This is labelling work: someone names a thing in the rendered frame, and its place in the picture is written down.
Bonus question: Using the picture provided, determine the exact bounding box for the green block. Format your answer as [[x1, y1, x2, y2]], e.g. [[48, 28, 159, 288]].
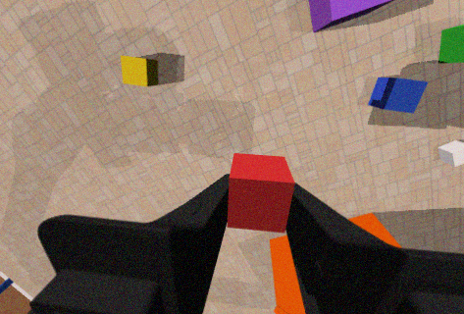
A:
[[438, 25, 464, 64]]

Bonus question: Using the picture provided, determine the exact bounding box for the yellow block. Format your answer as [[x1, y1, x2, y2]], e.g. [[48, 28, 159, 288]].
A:
[[121, 55, 158, 86]]

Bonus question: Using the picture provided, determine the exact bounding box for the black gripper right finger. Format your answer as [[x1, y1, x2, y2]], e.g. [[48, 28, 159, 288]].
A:
[[285, 183, 464, 314]]

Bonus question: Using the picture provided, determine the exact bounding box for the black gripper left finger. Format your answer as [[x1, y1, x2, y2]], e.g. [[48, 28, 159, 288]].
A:
[[37, 174, 230, 314]]

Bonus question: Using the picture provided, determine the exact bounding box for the blue block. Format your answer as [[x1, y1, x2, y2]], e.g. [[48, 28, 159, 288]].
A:
[[368, 78, 427, 114]]

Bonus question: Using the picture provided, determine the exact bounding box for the purple block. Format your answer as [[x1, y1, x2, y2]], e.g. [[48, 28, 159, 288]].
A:
[[309, 0, 394, 32]]

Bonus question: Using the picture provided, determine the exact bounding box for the white block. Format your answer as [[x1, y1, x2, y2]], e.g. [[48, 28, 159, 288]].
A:
[[438, 140, 464, 167]]

